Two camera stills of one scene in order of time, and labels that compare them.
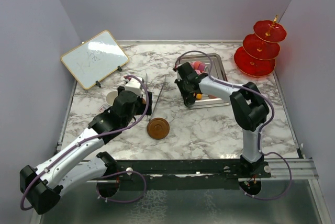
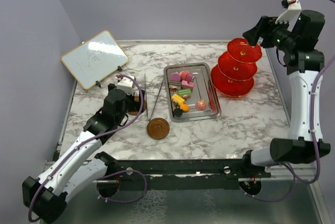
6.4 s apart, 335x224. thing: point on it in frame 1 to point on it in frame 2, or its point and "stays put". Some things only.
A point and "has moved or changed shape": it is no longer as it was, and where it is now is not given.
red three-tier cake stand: [257, 57] has moved or changed shape
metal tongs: [158, 96] stays put
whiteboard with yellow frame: [95, 59] stays put
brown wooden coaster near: [157, 128] stays put
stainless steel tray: [216, 70] to [203, 103]
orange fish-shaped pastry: [199, 96] to [184, 107]
